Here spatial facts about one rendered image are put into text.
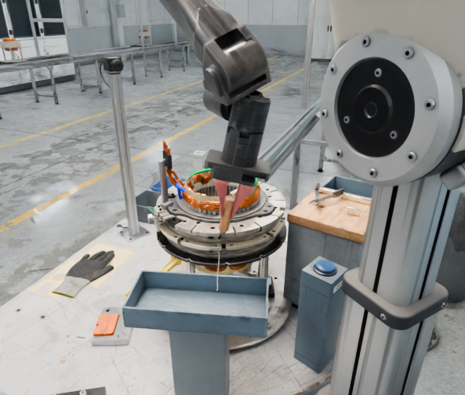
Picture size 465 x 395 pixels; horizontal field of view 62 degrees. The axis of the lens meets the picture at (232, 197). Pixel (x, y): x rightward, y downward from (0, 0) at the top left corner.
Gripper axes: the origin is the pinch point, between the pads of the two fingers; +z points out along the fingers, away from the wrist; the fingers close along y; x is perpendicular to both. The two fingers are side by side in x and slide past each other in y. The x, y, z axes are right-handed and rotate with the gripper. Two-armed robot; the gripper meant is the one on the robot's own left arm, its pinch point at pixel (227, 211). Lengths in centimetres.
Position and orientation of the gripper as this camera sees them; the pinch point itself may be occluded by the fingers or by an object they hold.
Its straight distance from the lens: 65.8
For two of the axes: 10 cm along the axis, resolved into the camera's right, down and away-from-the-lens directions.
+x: -0.5, 4.0, -9.2
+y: -9.8, -2.0, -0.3
